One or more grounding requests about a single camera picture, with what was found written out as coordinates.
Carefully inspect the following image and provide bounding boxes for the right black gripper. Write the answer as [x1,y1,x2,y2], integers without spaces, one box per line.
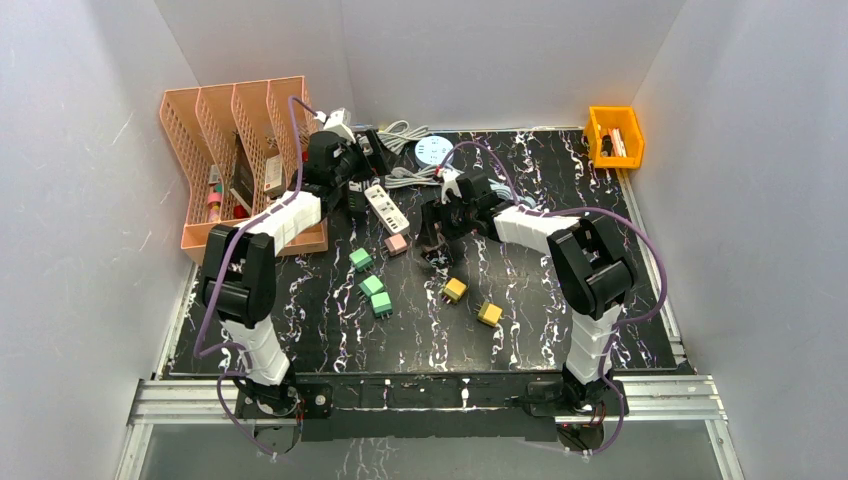
[417,192,478,247]

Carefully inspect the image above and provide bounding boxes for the grey cable bundle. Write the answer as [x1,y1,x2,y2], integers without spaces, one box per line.
[384,165,442,192]

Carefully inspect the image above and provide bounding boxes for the round blue socket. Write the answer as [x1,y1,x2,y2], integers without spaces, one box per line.
[414,135,454,168]

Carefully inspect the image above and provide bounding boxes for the yellow plug adapter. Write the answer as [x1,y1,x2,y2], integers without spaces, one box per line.
[442,278,468,304]

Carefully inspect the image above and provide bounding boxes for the pink plug adapter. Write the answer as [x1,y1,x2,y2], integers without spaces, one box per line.
[384,233,409,257]

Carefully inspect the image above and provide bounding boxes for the green plug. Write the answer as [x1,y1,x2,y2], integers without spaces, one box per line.
[349,248,374,272]

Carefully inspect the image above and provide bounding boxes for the yellow plug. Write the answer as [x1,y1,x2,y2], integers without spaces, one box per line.
[476,301,503,328]

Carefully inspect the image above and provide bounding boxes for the green plug adapter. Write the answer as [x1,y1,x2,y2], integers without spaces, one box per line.
[370,292,393,318]
[358,275,385,298]

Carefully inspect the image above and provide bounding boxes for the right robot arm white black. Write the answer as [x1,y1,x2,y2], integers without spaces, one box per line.
[418,174,637,414]

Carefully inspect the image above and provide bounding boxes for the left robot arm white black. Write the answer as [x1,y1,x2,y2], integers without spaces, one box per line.
[193,129,394,416]

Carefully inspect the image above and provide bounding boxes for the pink file rack organizer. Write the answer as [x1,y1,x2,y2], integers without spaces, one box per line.
[160,76,321,264]

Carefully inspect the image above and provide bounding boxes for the orange storage bin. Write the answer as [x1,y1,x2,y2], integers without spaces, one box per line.
[583,106,645,170]

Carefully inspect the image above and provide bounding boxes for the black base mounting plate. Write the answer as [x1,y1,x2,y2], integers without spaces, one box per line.
[235,370,631,455]

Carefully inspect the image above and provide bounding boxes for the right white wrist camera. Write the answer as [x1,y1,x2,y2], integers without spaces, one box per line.
[436,167,462,204]

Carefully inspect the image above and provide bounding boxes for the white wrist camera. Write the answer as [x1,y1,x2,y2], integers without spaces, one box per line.
[314,108,355,143]
[436,167,462,204]

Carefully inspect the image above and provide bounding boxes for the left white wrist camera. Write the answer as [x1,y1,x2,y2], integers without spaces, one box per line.
[314,108,355,143]

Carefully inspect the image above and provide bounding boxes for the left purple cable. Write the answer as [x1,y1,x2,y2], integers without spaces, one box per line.
[193,95,326,458]

